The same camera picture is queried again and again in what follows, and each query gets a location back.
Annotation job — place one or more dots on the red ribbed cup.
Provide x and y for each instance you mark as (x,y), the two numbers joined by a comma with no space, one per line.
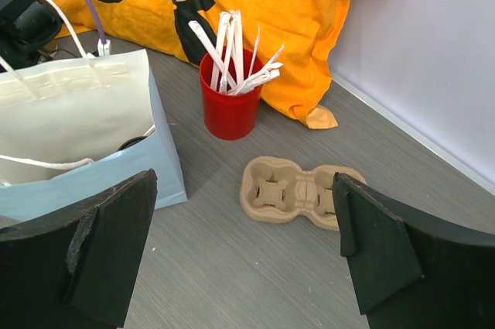
(227,117)

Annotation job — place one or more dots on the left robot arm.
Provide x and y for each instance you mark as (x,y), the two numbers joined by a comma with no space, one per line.
(28,32)

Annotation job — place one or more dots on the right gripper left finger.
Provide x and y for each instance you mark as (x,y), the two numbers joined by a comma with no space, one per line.
(77,267)

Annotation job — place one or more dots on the lower pulp cup carrier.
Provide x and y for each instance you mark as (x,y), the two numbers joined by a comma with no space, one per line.
(277,190)

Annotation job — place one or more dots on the single black cup lid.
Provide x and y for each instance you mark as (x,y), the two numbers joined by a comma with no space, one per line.
(131,142)

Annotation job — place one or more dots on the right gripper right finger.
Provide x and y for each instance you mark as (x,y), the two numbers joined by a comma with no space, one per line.
(409,268)

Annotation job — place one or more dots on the light blue paper bag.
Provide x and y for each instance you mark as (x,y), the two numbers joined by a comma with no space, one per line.
(62,123)

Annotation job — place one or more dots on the orange cartoon t-shirt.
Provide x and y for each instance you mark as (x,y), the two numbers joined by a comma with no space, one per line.
(307,30)

